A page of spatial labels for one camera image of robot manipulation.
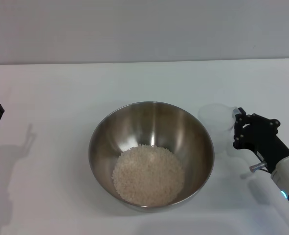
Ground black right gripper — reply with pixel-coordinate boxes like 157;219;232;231
233;107;289;173

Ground clear plastic measuring cup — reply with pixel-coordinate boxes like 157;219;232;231
197;103;240;155

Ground stainless steel mixing bowl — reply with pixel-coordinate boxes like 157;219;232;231
88;100;215;213

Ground white rice grains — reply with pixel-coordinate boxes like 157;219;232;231
112;143;185;207

